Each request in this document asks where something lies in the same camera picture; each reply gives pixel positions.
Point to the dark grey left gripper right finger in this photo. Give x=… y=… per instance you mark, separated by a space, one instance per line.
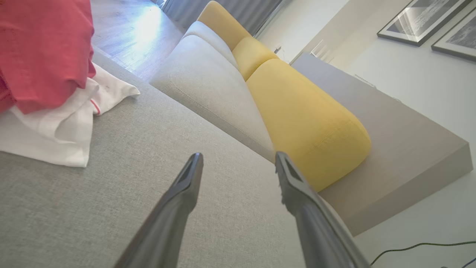
x=319 y=230

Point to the light wood side platform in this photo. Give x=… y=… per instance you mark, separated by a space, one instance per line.
x=401 y=156

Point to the red and white shirt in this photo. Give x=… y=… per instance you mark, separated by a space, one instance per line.
x=44 y=48

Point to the small yellow sofa back cushion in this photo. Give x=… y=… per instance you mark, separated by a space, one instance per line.
x=253 y=56

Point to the large yellow sofa back cushion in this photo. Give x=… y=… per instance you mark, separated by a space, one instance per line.
x=308 y=123

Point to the light grey sofa seat cushion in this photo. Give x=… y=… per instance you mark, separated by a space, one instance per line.
x=208 y=35
x=208 y=89

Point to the grey window curtain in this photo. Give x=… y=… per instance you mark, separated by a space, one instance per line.
x=256 y=11

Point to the large grey sofa chaise cushion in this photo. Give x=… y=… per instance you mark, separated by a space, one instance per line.
x=111 y=186

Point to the black framed wall picture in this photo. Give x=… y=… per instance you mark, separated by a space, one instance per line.
x=461 y=37
x=420 y=18

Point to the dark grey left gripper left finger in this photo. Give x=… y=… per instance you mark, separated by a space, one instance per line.
x=167 y=223

